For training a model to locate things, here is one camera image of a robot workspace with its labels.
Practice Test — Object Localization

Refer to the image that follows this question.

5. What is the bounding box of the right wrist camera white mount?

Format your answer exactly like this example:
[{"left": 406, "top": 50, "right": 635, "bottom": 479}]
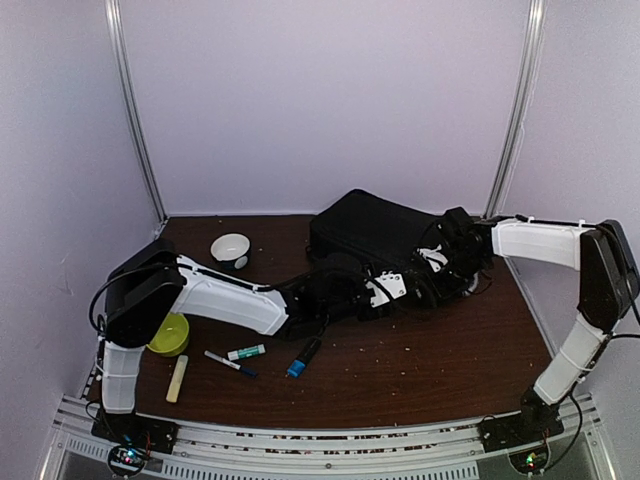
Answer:
[{"left": 416, "top": 244, "right": 450, "bottom": 273}]

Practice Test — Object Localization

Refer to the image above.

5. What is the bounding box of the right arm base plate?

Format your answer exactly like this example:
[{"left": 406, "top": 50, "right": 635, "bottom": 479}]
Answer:
[{"left": 478, "top": 413, "right": 564, "bottom": 453}]

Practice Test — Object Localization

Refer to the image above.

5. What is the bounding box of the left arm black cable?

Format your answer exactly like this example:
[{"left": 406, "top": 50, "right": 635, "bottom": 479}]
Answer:
[{"left": 88, "top": 263, "right": 331, "bottom": 351}]

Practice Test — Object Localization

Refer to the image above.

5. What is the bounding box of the aluminium front rail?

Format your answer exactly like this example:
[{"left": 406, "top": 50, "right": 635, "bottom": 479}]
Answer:
[{"left": 39, "top": 394, "right": 616, "bottom": 480}]

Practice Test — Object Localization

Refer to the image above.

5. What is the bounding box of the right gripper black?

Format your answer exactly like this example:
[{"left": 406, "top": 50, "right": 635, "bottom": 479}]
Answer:
[{"left": 421, "top": 248, "right": 490, "bottom": 305}]

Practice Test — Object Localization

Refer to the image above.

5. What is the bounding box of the black student bag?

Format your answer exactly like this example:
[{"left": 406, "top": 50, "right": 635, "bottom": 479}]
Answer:
[{"left": 305, "top": 188, "right": 481, "bottom": 306}]

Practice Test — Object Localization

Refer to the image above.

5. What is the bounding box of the right aluminium corner post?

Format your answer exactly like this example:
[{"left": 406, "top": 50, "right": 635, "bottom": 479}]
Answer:
[{"left": 483, "top": 0, "right": 546, "bottom": 218}]

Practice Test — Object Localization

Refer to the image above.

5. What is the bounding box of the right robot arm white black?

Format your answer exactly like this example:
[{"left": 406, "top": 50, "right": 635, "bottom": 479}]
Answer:
[{"left": 415, "top": 208, "right": 639, "bottom": 442}]

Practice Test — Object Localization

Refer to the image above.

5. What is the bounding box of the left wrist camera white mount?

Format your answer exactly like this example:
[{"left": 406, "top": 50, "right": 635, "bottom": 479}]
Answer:
[{"left": 365, "top": 272, "right": 408, "bottom": 308}]

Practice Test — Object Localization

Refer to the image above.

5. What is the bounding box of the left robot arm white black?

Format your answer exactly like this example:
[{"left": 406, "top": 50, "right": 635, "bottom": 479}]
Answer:
[{"left": 88, "top": 239, "right": 407, "bottom": 444}]

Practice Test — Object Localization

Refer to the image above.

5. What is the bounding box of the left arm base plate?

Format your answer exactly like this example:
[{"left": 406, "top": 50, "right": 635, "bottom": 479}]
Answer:
[{"left": 91, "top": 414, "right": 179, "bottom": 454}]

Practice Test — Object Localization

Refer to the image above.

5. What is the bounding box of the white blue pen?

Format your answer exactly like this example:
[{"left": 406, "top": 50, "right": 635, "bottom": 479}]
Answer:
[{"left": 204, "top": 350, "right": 258, "bottom": 378}]

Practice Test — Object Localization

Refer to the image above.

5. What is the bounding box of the left aluminium corner post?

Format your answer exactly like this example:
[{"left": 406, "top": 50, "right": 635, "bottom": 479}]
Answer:
[{"left": 104, "top": 0, "right": 169, "bottom": 232}]

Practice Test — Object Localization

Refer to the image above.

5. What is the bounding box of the yellow highlighter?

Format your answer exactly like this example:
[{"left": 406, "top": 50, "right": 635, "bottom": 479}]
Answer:
[{"left": 165, "top": 355, "right": 189, "bottom": 403}]

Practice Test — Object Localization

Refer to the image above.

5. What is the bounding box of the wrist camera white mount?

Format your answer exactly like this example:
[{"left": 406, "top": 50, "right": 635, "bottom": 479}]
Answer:
[
  {"left": 416, "top": 244, "right": 450, "bottom": 273},
  {"left": 365, "top": 272, "right": 408, "bottom": 308}
]

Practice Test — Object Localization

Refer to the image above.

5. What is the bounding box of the green white glue stick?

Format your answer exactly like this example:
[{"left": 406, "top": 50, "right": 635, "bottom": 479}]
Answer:
[{"left": 227, "top": 344, "right": 266, "bottom": 361}]

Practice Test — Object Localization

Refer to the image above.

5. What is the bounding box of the blue black highlighter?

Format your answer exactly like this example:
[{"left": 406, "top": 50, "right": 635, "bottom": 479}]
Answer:
[{"left": 287, "top": 337, "right": 322, "bottom": 378}]

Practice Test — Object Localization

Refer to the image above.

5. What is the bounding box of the aluminium corner post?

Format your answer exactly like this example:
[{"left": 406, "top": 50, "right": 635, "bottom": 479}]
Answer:
[
  {"left": 483, "top": 0, "right": 546, "bottom": 218},
  {"left": 104, "top": 0, "right": 169, "bottom": 232}
]

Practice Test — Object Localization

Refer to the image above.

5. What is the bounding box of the white black ceramic bowl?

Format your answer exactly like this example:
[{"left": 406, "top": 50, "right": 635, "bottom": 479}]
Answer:
[{"left": 210, "top": 233, "right": 252, "bottom": 271}]

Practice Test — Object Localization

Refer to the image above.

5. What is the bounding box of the green plastic bowl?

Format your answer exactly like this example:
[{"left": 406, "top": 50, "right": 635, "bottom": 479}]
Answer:
[{"left": 147, "top": 313, "right": 190, "bottom": 357}]

